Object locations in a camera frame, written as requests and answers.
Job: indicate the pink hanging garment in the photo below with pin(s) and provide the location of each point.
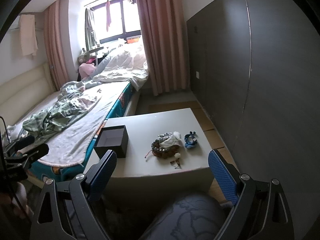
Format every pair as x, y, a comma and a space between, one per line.
108, 15

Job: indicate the plush toy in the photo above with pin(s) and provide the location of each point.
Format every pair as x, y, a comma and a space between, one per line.
83, 57

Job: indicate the white duvet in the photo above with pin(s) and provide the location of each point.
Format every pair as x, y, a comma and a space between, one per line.
126, 63

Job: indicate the black jewelry box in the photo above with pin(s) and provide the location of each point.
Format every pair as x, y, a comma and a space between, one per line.
113, 138

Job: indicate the brown tassel charm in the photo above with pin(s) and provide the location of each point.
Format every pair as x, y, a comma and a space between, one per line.
176, 164

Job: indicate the pink curtain left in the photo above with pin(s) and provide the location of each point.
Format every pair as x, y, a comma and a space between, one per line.
53, 45

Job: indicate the pink curtain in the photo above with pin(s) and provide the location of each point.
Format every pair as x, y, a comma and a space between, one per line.
163, 32
53, 45

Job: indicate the window with dark frame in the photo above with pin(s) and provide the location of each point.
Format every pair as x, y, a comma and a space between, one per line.
125, 21

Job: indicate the green hanging garment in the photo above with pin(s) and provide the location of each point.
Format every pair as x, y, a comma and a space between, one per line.
90, 37

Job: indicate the white low table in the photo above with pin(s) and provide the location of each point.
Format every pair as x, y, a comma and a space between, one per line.
146, 172

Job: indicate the person's patterned knee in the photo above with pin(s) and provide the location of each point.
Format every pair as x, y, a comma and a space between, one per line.
189, 216

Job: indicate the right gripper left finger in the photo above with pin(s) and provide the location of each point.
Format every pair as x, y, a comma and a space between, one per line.
51, 219

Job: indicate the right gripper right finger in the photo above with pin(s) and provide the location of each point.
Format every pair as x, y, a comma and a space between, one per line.
259, 209

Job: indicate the cream padded headboard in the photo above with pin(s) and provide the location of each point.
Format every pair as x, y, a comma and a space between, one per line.
24, 92

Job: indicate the white butterfly brooch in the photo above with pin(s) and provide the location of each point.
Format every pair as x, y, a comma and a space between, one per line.
170, 139

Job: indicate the pink curtain right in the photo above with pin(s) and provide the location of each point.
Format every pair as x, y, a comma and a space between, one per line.
163, 32

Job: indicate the white hanging towel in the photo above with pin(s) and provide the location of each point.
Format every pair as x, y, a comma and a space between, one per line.
28, 39

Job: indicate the bed with teal sheet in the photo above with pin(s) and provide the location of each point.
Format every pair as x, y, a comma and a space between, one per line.
41, 171

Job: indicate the pink pillow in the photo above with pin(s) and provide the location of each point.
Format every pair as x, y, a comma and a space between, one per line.
86, 70

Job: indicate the green patterned blanket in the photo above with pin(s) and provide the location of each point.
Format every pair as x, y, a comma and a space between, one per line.
73, 103

